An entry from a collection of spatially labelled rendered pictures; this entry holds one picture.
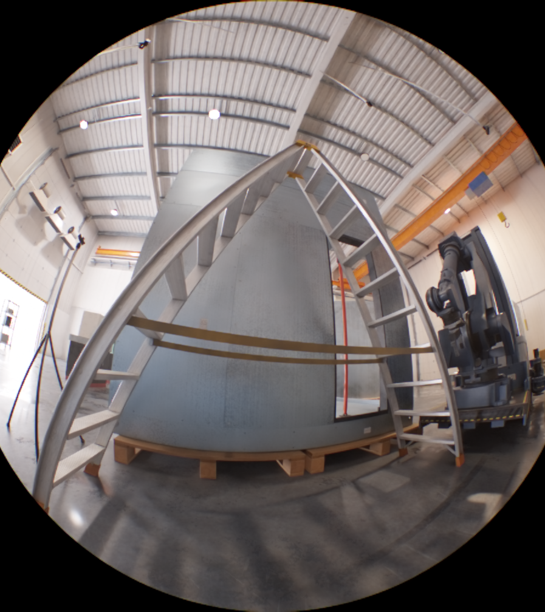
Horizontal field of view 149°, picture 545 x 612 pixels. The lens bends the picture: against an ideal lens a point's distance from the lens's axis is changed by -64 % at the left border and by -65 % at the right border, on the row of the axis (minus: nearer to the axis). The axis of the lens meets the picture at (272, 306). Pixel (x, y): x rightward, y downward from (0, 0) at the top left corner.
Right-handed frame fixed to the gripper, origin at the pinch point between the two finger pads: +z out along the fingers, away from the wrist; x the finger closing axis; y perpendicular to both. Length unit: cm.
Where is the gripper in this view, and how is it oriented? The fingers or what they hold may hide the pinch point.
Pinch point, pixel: (459, 349)
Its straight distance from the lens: 154.1
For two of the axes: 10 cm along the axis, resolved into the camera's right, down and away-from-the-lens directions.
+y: -3.3, 3.2, 8.9
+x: -8.9, 2.0, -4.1
